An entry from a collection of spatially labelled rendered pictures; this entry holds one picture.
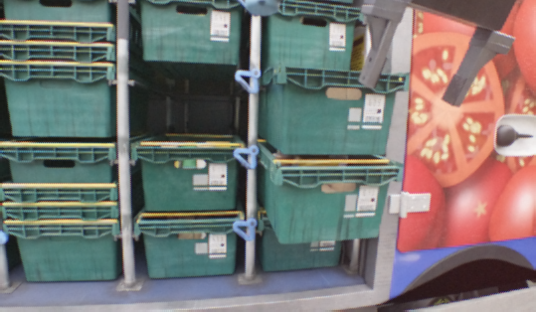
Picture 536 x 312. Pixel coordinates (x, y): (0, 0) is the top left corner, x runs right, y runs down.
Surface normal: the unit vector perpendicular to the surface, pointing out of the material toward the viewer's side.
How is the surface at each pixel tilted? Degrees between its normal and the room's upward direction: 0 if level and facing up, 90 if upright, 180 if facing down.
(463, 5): 113
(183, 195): 92
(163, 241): 94
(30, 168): 94
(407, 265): 90
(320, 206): 99
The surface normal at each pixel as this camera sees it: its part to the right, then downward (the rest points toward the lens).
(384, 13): 0.08, 0.49
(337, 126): 0.17, 0.28
